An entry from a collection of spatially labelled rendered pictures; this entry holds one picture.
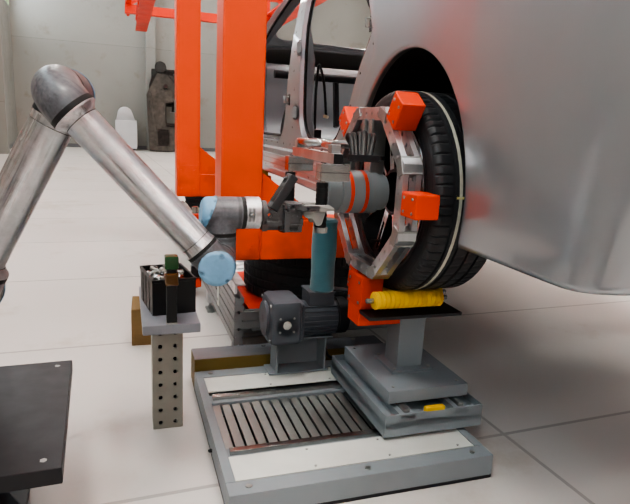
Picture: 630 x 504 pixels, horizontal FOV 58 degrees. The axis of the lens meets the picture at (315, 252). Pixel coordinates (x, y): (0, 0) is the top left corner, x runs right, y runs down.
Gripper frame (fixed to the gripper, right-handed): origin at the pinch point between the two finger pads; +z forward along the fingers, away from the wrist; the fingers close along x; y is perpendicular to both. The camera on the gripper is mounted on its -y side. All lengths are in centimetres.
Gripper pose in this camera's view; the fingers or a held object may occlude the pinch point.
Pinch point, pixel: (327, 205)
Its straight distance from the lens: 166.3
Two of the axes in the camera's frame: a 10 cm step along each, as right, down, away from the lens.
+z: 9.5, -0.2, 3.2
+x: 3.1, 2.2, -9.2
